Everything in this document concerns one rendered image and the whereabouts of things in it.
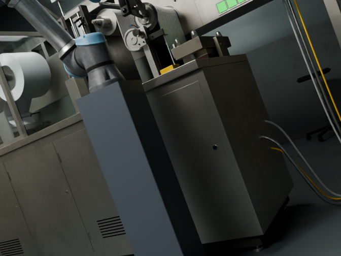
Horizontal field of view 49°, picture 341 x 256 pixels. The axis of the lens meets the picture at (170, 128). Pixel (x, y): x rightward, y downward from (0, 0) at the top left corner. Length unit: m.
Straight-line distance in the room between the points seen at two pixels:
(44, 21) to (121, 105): 0.49
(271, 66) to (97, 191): 2.79
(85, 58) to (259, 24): 3.11
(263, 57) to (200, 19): 2.17
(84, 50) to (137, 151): 0.44
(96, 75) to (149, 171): 0.42
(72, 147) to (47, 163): 0.24
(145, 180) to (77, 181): 0.82
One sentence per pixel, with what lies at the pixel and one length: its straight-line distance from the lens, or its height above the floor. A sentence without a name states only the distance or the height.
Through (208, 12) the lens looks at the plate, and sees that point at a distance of 2.25.
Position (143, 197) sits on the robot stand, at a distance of 1.43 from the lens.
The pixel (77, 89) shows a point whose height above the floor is 1.08.
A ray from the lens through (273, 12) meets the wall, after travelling 4.40.
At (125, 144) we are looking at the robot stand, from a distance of 1.41.
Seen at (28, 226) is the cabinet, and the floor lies 0.38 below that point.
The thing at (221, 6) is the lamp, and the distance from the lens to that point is 2.21.
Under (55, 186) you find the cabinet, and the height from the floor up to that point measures 0.57.
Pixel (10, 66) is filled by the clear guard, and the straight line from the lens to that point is 2.61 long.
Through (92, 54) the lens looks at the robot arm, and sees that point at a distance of 1.49.
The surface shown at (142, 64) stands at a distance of 2.47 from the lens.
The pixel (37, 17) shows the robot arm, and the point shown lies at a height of 1.27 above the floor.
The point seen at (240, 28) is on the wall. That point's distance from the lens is 4.43.
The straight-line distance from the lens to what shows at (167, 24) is 2.09.
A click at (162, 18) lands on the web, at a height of 1.22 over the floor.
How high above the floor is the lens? 0.70
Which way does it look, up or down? 1 degrees down
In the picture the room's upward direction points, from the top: 21 degrees counter-clockwise
